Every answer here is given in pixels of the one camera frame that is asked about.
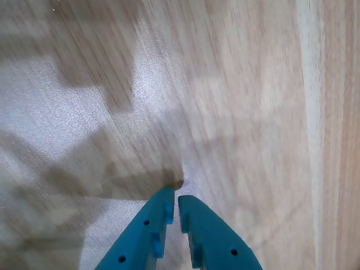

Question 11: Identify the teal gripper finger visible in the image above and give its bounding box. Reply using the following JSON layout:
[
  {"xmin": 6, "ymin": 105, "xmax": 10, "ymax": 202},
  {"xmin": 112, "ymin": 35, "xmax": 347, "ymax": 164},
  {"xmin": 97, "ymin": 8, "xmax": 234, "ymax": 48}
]
[
  {"xmin": 94, "ymin": 187, "xmax": 176, "ymax": 270},
  {"xmin": 178, "ymin": 195, "xmax": 264, "ymax": 270}
]

